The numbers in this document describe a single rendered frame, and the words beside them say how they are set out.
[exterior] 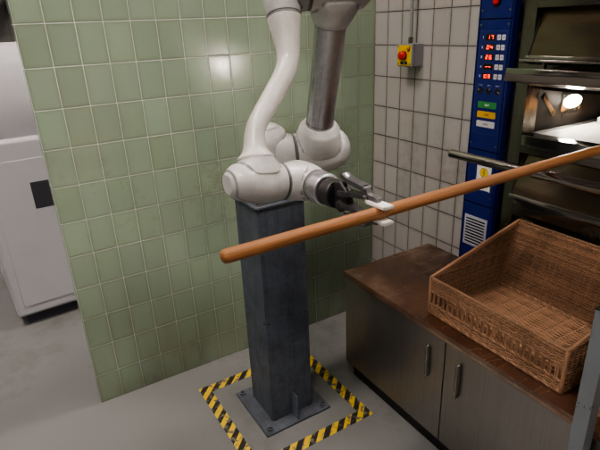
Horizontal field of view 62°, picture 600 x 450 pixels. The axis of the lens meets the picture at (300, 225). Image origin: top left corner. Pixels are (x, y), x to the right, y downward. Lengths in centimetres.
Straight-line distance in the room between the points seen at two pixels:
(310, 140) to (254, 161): 55
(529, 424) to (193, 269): 154
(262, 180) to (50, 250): 216
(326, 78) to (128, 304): 136
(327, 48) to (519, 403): 124
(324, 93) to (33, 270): 217
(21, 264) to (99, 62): 152
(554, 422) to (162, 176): 171
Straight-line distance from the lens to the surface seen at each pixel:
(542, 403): 169
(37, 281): 333
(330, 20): 159
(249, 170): 129
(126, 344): 252
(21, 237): 323
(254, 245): 99
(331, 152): 185
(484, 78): 219
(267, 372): 220
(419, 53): 244
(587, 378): 149
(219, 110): 230
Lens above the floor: 161
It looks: 22 degrees down
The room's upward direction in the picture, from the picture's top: 2 degrees counter-clockwise
